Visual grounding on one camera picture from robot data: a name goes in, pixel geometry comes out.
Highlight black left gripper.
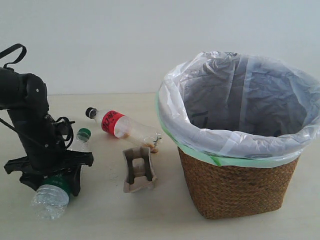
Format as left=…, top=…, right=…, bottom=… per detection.
left=4, top=150, right=94, bottom=197

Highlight green label water bottle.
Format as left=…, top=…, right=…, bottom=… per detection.
left=31, top=128, right=91, bottom=220

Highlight red label clear bottle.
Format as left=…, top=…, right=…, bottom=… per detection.
left=85, top=107, right=162, bottom=154

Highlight brown cardboard pulp tray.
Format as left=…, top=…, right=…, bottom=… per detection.
left=122, top=146, right=158, bottom=193

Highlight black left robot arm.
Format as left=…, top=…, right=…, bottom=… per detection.
left=0, top=68, right=94, bottom=197

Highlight woven wicker waste basket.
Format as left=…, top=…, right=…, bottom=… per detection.
left=178, top=149, right=299, bottom=220

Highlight white plastic bin liner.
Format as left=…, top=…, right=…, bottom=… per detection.
left=156, top=51, right=320, bottom=168

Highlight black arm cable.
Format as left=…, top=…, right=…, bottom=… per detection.
left=0, top=43, right=76, bottom=147

